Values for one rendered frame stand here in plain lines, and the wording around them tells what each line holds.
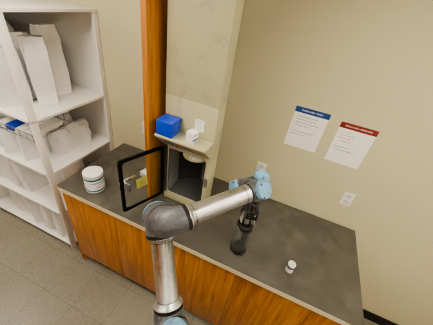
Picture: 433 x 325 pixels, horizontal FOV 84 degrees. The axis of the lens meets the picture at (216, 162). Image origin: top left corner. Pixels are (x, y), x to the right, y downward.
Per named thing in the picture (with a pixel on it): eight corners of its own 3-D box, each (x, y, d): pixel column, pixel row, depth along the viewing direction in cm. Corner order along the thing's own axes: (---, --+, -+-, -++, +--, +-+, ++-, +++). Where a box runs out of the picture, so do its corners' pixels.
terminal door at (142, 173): (163, 192, 171) (164, 145, 148) (123, 213, 151) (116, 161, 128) (162, 191, 171) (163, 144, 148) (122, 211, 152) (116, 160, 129)
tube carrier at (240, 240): (247, 241, 152) (254, 218, 139) (246, 256, 143) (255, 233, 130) (230, 238, 152) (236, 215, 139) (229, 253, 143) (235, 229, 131)
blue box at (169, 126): (165, 126, 142) (165, 113, 137) (180, 131, 139) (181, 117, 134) (155, 133, 134) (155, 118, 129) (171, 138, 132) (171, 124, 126)
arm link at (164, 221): (148, 218, 75) (270, 173, 95) (143, 211, 85) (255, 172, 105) (158, 252, 76) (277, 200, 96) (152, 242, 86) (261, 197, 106)
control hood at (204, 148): (164, 140, 148) (164, 126, 143) (212, 157, 141) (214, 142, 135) (153, 148, 139) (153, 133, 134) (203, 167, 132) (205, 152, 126)
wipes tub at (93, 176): (95, 179, 179) (92, 163, 170) (109, 185, 176) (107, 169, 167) (81, 189, 169) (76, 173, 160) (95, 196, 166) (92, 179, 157)
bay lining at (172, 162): (184, 171, 189) (187, 131, 169) (214, 182, 183) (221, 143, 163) (167, 189, 170) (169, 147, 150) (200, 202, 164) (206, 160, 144)
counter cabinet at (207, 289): (130, 212, 277) (124, 146, 225) (308, 294, 228) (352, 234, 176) (82, 258, 225) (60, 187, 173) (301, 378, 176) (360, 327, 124)
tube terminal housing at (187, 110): (180, 177, 195) (187, 82, 151) (216, 191, 187) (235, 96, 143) (163, 195, 175) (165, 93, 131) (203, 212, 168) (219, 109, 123)
